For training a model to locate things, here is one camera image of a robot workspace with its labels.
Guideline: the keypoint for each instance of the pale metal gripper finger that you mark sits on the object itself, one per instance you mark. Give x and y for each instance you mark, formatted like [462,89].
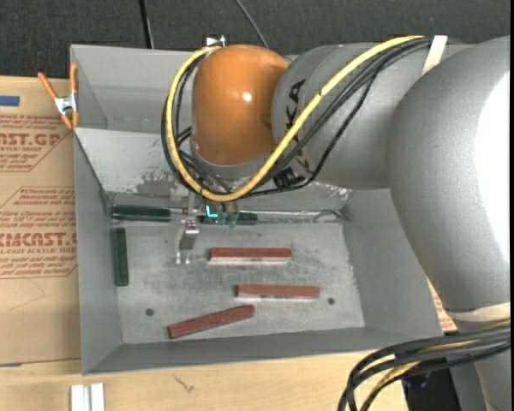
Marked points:
[179,251]
[190,242]

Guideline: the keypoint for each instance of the dark green flat block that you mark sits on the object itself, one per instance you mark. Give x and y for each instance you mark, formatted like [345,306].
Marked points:
[248,217]
[121,257]
[141,212]

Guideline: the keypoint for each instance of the red-brown flat block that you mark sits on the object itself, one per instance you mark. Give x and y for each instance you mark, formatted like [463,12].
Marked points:
[211,321]
[278,291]
[250,254]

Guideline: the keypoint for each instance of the grey metal bin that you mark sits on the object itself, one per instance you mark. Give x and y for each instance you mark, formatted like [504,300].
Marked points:
[222,315]

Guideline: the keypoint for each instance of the brown cardboard board red print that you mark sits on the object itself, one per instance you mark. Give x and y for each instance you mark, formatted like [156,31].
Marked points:
[30,298]

